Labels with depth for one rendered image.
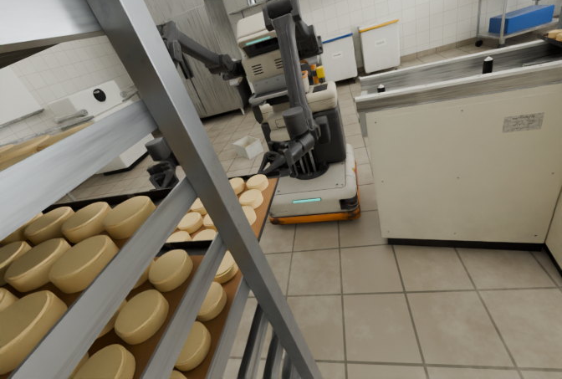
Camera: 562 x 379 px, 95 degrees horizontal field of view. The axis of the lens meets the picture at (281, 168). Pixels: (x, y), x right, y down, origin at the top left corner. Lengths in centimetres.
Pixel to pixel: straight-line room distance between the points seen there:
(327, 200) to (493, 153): 86
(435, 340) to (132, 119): 135
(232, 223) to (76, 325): 17
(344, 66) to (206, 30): 221
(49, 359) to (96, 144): 14
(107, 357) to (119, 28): 29
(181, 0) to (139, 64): 445
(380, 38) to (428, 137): 343
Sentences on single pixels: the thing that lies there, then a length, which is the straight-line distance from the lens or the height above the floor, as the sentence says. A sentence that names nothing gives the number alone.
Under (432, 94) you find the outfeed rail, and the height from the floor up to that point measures 86.
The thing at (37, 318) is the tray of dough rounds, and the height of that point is 115.
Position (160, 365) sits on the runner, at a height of 105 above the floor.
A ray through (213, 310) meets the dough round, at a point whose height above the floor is 97.
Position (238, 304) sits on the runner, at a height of 96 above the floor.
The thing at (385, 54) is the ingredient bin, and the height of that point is 33.
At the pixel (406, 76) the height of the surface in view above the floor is 87.
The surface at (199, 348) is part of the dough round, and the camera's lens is 39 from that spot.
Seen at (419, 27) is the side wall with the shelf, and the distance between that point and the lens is 534.
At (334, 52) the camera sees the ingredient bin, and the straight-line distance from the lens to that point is 450.
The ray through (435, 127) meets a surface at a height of 73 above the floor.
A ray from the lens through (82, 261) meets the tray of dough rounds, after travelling 28.
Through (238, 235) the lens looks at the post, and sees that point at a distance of 34.
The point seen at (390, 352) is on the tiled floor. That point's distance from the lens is 138.
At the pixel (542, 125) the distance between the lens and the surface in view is 131.
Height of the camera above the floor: 127
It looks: 29 degrees down
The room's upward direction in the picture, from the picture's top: 19 degrees counter-clockwise
